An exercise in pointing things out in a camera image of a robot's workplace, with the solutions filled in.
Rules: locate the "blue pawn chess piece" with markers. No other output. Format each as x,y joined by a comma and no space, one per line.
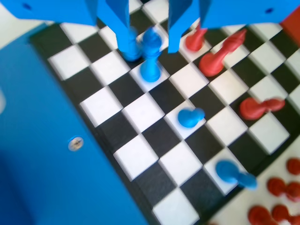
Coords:
189,116
230,174
134,56

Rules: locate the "red knight chess piece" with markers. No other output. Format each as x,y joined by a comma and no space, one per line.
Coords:
276,186

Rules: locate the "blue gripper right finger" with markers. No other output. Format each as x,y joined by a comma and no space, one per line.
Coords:
178,16

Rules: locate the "red plastic chess bishop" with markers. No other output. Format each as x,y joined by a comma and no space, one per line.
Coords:
218,58

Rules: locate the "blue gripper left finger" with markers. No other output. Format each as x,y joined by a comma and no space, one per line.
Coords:
117,14

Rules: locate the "silver base plate screw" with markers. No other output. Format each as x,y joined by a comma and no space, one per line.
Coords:
75,143

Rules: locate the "black white chessboard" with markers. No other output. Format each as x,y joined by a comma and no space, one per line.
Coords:
145,112

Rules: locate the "blue pawn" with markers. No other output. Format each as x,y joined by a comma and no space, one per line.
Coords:
150,58

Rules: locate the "red flat object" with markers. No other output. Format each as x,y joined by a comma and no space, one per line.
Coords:
290,22

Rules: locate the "red rook chess piece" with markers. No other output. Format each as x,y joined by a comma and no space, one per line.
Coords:
259,215
281,213

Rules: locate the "red pawn chess piece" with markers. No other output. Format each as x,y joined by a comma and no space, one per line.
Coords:
255,109
294,191
195,39
294,166

